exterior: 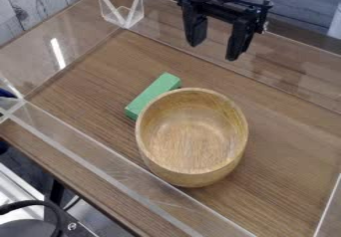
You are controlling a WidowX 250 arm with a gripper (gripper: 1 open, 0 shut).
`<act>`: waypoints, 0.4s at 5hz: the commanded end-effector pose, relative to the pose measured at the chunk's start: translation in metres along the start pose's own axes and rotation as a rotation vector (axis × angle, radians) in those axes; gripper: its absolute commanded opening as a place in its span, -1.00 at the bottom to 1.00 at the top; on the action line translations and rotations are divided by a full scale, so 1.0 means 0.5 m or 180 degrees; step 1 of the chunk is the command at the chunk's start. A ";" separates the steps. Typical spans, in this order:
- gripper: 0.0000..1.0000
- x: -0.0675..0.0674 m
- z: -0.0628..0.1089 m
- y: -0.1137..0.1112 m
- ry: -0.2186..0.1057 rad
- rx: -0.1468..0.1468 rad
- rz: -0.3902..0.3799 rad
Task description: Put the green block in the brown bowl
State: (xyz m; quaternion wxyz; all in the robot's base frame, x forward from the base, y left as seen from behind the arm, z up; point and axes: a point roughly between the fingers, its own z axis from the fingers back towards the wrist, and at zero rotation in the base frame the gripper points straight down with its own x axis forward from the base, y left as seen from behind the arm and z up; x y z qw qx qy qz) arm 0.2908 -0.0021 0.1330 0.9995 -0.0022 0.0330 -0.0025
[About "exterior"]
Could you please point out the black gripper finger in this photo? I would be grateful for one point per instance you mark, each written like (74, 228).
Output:
(240, 38)
(195, 23)

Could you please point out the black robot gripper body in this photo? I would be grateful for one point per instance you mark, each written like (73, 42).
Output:
(223, 2)

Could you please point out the green rectangular block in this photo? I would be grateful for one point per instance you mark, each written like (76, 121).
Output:
(165, 83)

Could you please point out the brown wooden bowl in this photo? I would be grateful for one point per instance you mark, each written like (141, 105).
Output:
(192, 135)

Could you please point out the black table leg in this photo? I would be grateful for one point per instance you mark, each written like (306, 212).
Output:
(57, 192)

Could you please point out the clear acrylic tray wall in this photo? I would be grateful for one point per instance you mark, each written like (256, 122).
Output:
(77, 69)

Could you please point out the metal table bracket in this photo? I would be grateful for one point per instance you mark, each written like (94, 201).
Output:
(73, 227)

